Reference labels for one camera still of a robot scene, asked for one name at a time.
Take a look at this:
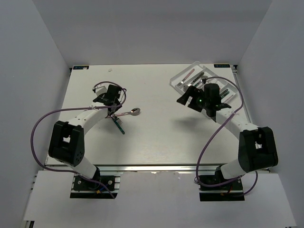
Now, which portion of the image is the pink handled fork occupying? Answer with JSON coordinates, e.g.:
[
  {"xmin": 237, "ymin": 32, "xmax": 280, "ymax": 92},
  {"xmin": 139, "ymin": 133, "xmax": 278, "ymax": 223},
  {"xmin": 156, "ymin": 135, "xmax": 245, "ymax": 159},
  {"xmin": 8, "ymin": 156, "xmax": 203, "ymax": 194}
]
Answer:
[{"xmin": 176, "ymin": 68, "xmax": 195, "ymax": 86}]

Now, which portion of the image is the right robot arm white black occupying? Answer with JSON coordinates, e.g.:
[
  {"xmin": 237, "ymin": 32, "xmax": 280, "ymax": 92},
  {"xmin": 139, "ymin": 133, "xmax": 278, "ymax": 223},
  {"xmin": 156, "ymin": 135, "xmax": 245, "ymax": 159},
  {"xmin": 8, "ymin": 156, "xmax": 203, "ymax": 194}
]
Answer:
[{"xmin": 177, "ymin": 84, "xmax": 279, "ymax": 190}]

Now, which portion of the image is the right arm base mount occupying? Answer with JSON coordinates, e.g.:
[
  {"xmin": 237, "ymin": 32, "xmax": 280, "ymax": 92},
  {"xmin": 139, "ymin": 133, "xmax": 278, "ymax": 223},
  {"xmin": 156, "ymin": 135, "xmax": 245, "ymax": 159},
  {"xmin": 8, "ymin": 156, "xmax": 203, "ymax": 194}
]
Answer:
[{"xmin": 194, "ymin": 168, "xmax": 245, "ymax": 202}]

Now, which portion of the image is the black handled fork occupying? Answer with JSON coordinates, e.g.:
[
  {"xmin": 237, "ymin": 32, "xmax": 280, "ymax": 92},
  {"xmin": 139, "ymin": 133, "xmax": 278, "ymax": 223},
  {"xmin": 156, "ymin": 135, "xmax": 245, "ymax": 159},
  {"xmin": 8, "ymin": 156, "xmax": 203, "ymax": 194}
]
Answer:
[{"xmin": 107, "ymin": 101, "xmax": 120, "ymax": 118}]

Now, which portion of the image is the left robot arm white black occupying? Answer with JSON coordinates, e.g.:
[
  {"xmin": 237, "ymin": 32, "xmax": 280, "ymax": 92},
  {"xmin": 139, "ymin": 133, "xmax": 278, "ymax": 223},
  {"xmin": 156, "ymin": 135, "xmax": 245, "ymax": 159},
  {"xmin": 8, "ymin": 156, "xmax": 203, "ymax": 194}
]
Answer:
[{"xmin": 48, "ymin": 85, "xmax": 123, "ymax": 190}]

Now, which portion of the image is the teal handled fork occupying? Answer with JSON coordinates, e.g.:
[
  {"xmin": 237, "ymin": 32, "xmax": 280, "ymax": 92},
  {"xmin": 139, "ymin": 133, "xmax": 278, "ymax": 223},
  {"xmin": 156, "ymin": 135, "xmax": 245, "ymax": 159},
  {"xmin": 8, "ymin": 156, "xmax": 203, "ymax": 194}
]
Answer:
[{"xmin": 111, "ymin": 114, "xmax": 125, "ymax": 134}]

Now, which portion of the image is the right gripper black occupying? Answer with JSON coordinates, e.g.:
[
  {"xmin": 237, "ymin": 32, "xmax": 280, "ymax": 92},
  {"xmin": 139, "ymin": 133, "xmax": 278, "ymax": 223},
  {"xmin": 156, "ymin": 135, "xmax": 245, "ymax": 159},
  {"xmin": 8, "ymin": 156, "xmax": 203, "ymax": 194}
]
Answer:
[{"xmin": 177, "ymin": 85, "xmax": 209, "ymax": 113}]

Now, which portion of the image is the pink handled spoon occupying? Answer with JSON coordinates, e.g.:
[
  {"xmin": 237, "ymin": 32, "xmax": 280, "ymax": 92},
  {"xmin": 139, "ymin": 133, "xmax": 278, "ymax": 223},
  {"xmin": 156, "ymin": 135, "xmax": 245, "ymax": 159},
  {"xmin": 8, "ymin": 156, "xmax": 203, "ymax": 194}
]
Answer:
[{"xmin": 107, "ymin": 108, "xmax": 141, "ymax": 118}]

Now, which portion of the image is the black handled spoon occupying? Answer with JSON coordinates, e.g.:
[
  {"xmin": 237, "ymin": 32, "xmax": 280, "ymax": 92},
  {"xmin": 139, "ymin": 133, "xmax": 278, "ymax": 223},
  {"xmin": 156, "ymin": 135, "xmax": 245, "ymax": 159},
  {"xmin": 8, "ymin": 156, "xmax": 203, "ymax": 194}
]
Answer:
[{"xmin": 183, "ymin": 72, "xmax": 206, "ymax": 91}]

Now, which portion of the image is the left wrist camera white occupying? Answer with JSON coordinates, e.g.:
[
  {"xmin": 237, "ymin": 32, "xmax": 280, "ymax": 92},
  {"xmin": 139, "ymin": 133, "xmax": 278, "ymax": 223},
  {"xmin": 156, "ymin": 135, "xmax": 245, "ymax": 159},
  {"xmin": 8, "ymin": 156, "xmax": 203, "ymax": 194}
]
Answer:
[{"xmin": 92, "ymin": 85, "xmax": 107, "ymax": 96}]

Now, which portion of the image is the white cutlery tray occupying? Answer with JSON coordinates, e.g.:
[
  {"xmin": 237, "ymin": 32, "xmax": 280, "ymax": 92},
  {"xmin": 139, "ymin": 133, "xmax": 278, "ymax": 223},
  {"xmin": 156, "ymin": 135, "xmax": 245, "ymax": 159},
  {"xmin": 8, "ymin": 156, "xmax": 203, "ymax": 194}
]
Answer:
[{"xmin": 170, "ymin": 61, "xmax": 239, "ymax": 105}]

